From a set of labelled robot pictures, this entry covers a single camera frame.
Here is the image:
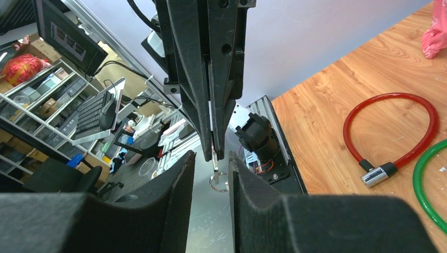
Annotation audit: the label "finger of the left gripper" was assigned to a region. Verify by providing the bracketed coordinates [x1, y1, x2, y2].
[208, 1, 245, 160]

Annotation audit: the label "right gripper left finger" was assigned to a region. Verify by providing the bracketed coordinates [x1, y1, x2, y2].
[1, 151, 196, 252]

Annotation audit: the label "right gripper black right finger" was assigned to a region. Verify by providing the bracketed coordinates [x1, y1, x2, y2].
[228, 152, 437, 252]

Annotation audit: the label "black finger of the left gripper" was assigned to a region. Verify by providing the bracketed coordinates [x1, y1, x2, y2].
[167, 1, 212, 161]

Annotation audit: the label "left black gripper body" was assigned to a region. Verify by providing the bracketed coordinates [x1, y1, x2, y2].
[153, 1, 256, 100]

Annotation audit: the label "keys for green lock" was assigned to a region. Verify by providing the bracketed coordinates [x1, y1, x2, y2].
[209, 142, 229, 192]

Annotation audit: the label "green cable lock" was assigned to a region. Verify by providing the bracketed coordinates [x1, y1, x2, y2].
[412, 139, 447, 235]

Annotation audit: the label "black office chair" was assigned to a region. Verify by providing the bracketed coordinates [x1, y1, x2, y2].
[23, 158, 124, 200]

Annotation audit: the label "black keyboard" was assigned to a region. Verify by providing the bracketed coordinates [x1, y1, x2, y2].
[74, 92, 117, 139]

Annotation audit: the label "black computer monitor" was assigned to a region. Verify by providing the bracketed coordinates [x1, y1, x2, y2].
[32, 0, 108, 76]

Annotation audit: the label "metal storage shelf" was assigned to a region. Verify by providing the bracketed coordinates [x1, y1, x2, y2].
[1, 60, 109, 183]

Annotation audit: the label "red mesh bag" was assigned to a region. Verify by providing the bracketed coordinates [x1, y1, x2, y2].
[1, 53, 52, 86]

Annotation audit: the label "pink patterned jacket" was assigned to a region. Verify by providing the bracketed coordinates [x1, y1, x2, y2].
[421, 0, 446, 59]

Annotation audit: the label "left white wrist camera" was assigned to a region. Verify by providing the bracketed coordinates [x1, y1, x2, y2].
[141, 12, 170, 74]

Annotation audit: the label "red cable lock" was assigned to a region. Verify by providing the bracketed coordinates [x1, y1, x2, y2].
[343, 92, 440, 189]

